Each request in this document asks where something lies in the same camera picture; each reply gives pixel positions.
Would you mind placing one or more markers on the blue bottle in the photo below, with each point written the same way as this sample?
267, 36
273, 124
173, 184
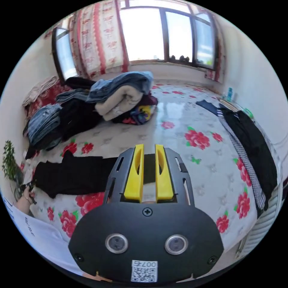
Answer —
229, 94

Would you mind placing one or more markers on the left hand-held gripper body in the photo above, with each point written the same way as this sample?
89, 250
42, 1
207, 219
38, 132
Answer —
28, 185

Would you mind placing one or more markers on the narrow window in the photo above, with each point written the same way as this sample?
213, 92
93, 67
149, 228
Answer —
65, 54

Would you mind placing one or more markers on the black pants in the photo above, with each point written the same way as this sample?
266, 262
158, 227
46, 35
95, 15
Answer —
74, 175

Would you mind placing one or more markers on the bed with flowered sheet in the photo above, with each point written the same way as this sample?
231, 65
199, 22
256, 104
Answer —
180, 126

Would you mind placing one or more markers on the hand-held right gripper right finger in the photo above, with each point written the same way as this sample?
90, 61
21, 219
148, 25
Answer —
164, 180

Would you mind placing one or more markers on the stack of folded quilts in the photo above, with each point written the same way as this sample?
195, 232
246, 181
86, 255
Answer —
40, 92

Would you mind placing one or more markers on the green plant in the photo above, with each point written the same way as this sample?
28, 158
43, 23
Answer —
9, 159

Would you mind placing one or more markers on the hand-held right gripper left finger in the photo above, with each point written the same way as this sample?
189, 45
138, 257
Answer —
135, 177

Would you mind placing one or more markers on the person's body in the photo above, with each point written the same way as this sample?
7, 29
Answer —
40, 238

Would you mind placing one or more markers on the pile of black checkered clothes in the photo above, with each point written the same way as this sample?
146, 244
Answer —
252, 144

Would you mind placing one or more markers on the person's left hand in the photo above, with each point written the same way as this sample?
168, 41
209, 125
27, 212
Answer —
27, 193

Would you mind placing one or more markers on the large window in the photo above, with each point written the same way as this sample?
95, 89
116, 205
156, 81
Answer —
144, 33

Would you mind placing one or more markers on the white radiator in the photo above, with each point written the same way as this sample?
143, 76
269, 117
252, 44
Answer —
263, 222

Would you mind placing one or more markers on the narrow red flowered curtain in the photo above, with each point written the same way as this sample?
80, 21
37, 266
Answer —
216, 56

